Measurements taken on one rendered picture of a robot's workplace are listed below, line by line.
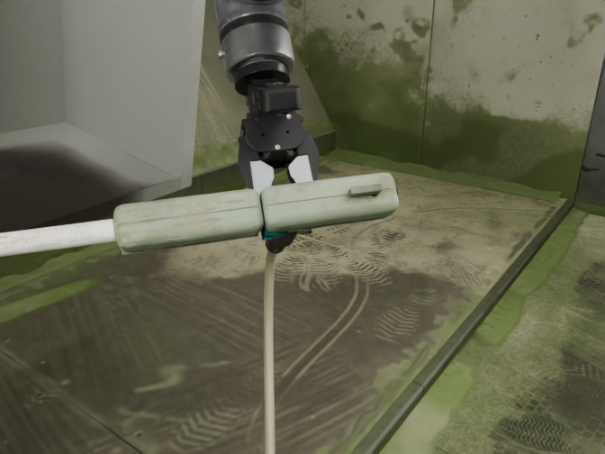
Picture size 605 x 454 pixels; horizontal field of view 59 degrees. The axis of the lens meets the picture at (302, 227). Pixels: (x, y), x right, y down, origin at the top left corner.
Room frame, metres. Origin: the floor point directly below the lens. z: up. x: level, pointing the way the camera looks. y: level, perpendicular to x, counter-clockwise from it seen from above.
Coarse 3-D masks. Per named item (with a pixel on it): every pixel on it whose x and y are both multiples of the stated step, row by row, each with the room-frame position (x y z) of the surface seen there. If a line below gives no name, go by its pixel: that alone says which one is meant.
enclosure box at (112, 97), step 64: (0, 0) 0.96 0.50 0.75; (64, 0) 1.04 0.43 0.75; (128, 0) 0.95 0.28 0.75; (192, 0) 0.87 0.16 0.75; (0, 64) 0.96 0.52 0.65; (64, 64) 1.06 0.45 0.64; (128, 64) 0.96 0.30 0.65; (192, 64) 0.85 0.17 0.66; (0, 128) 0.97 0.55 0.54; (64, 128) 1.04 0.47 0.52; (128, 128) 0.97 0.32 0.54; (192, 128) 0.87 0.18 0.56; (0, 192) 0.76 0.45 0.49; (64, 192) 0.79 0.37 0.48; (128, 192) 0.82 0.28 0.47
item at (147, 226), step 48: (240, 192) 0.55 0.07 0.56; (288, 192) 0.55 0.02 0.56; (336, 192) 0.56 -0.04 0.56; (384, 192) 0.57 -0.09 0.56; (0, 240) 0.49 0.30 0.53; (48, 240) 0.50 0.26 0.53; (96, 240) 0.51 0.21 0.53; (144, 240) 0.50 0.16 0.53; (192, 240) 0.52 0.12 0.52; (288, 240) 0.63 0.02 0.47
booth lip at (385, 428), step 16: (560, 208) 1.87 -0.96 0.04; (544, 240) 1.60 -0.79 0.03; (528, 256) 1.47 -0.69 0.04; (512, 272) 1.36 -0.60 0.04; (496, 288) 1.27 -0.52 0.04; (480, 304) 1.18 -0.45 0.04; (480, 320) 1.13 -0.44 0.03; (464, 336) 1.05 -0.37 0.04; (448, 352) 0.98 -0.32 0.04; (432, 368) 0.93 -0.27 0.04; (416, 384) 0.88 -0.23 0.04; (432, 384) 0.91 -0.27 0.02; (400, 400) 0.83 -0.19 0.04; (416, 400) 0.84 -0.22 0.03; (384, 416) 0.79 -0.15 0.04; (400, 416) 0.79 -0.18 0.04; (368, 432) 0.74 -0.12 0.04; (384, 432) 0.75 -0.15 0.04; (368, 448) 0.71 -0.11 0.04
